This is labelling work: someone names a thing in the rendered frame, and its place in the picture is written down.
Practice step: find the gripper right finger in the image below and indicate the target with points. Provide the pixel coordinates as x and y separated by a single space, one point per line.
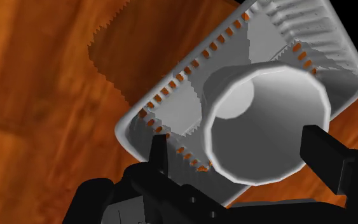
330 155

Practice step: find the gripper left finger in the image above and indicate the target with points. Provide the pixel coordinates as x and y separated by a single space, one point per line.
154 186

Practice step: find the white cup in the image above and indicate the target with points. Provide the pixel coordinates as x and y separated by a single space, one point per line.
268 124

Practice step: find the white slotted rectangular tray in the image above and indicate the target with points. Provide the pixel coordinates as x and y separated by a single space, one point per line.
178 108

